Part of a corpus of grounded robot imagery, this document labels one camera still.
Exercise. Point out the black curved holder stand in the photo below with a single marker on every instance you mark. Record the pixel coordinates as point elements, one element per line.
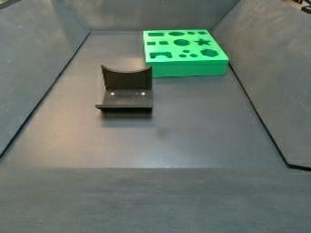
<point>127,89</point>

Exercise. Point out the green shape sorter box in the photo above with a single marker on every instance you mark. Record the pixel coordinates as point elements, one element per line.
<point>183,53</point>

